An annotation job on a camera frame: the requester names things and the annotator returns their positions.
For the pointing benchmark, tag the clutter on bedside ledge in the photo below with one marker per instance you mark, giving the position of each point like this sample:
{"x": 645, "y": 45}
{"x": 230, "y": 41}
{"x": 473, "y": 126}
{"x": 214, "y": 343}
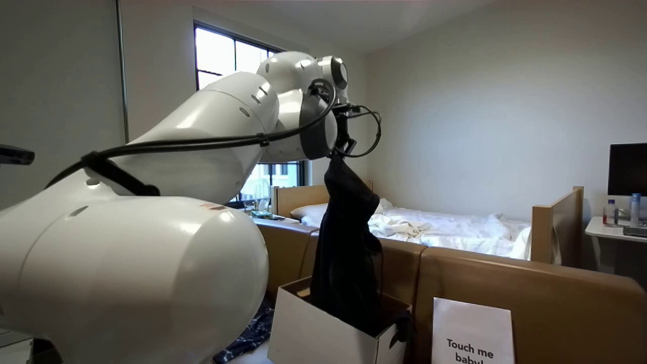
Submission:
{"x": 265, "y": 213}

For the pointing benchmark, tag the white paper sign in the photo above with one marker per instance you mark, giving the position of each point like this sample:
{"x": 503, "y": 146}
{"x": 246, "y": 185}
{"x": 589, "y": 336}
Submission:
{"x": 471, "y": 334}

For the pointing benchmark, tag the black hoodie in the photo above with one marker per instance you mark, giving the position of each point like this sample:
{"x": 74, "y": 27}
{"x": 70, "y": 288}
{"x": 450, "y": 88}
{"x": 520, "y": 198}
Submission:
{"x": 346, "y": 250}

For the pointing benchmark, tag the black framed window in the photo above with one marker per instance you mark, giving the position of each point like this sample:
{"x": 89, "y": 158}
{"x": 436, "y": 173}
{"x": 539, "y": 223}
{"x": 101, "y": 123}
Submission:
{"x": 223, "y": 54}

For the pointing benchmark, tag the bed with white bedding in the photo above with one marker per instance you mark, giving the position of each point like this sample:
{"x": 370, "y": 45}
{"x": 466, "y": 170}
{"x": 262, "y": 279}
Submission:
{"x": 556, "y": 228}

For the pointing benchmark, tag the computer monitor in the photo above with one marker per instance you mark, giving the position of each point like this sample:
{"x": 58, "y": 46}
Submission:
{"x": 627, "y": 169}

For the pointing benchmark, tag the white cardboard box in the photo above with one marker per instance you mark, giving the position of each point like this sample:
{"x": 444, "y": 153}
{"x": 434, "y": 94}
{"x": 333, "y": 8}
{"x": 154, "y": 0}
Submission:
{"x": 316, "y": 336}

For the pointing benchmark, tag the white bedding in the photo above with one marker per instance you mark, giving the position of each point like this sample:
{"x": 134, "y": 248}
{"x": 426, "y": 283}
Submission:
{"x": 452, "y": 228}

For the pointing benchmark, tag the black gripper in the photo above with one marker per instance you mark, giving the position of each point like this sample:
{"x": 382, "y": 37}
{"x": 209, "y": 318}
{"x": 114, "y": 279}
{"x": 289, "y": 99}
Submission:
{"x": 342, "y": 123}

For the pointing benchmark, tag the clear blue bottle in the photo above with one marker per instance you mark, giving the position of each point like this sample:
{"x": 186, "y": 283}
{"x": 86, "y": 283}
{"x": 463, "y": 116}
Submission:
{"x": 636, "y": 209}

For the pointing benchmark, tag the small dark capped bottle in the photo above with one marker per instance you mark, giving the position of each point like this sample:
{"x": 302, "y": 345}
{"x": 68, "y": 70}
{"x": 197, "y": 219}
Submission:
{"x": 612, "y": 213}

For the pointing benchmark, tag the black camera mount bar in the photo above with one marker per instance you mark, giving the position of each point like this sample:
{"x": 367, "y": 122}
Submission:
{"x": 15, "y": 154}

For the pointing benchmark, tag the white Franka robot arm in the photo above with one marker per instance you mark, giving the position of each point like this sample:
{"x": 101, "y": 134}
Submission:
{"x": 134, "y": 270}

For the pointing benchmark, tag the blue patterned cloth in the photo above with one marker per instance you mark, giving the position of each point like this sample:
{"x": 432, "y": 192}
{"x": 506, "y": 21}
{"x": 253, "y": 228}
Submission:
{"x": 247, "y": 336}

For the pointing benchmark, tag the white desk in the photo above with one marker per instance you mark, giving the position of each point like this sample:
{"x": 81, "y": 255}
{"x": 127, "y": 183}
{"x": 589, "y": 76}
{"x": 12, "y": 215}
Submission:
{"x": 610, "y": 234}

